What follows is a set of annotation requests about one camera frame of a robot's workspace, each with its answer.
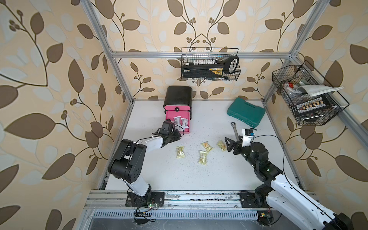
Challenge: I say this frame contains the green plastic tool case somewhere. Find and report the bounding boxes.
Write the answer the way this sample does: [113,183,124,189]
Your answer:
[227,98,265,128]

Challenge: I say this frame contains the right wire basket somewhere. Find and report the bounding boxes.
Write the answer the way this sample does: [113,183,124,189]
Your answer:
[272,60,350,126]

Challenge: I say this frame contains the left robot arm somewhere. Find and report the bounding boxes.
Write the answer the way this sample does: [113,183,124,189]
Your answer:
[107,119,185,197]

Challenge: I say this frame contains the pink drawer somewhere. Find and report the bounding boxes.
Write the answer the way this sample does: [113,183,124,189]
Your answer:
[166,111,190,134]
[164,105,191,112]

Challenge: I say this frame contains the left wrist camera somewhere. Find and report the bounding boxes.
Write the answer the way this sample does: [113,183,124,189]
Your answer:
[161,120,174,135]

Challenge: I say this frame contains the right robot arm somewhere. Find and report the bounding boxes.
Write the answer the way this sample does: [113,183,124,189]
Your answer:
[225,138,354,230]

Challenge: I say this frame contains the back wire basket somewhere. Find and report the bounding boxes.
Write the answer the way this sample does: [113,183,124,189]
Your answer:
[181,47,241,81]

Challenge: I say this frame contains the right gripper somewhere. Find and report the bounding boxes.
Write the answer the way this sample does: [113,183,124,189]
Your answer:
[226,135,259,170]

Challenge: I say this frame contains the wire basket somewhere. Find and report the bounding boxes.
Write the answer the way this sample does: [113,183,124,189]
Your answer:
[272,60,350,126]
[181,47,241,81]

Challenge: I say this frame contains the white cookie packet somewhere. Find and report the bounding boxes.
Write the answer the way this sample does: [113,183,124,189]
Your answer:
[173,116,182,126]
[181,117,189,130]

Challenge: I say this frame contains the yellow cookie packet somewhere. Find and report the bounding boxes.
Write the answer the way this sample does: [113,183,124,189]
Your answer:
[202,141,213,152]
[176,146,185,159]
[198,150,208,165]
[217,140,227,151]

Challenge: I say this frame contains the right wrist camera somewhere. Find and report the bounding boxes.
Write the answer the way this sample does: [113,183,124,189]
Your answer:
[241,128,255,147]

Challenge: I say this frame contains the black drawer cabinet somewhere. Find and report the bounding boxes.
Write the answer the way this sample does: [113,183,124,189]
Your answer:
[163,86,193,107]

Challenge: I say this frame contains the silver ratchet wrench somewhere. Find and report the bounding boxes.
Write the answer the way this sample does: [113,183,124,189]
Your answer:
[231,122,240,141]

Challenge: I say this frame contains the yellow cookie packet top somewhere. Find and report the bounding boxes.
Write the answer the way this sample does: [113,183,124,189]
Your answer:
[202,141,213,152]

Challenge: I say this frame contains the socket set in basket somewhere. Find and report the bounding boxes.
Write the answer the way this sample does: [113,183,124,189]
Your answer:
[291,96,333,116]

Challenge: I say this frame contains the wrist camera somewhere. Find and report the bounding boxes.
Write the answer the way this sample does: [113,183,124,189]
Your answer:
[241,128,255,147]
[161,120,174,135]

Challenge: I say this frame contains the black yellow tool box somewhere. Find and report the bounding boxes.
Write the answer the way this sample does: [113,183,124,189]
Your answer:
[181,64,229,80]

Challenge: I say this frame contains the white paper in basket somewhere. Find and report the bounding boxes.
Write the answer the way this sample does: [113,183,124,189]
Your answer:
[296,85,344,97]

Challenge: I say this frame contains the pink top drawer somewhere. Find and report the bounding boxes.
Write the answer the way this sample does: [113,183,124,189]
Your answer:
[164,105,191,112]

